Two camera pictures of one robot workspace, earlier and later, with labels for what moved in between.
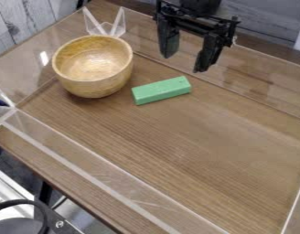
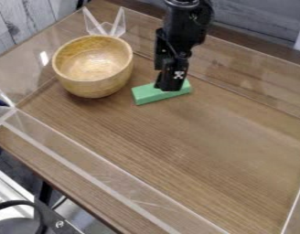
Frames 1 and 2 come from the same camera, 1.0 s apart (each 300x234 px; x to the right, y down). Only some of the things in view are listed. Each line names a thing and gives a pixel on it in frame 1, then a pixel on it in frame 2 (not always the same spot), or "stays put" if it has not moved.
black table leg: x=46 y=193 stays put
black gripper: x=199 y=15 -> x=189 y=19
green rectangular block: x=161 y=90 stays put
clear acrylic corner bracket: x=95 y=28 stays put
